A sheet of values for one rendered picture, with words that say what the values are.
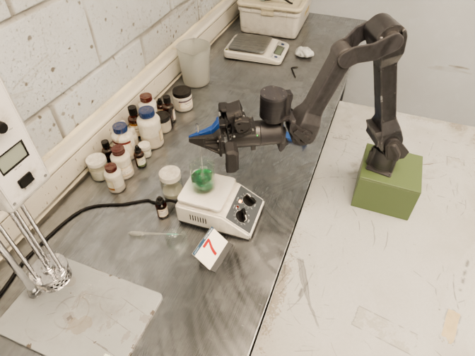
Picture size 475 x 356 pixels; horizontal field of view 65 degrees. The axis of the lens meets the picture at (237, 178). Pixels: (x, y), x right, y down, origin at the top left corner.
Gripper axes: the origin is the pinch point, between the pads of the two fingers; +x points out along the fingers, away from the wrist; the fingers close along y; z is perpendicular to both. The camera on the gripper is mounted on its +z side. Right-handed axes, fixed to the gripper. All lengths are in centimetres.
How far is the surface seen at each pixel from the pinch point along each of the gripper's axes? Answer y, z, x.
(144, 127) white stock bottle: -28.7, -16.8, 17.8
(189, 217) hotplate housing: 4.1, -22.1, 5.6
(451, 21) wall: -101, -22, -123
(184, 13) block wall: -91, -8, 3
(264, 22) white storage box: -107, -20, -33
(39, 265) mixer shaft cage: 23.6, -8.1, 32.6
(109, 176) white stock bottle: -10.7, -18.9, 26.5
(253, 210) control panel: 3.9, -22.1, -10.8
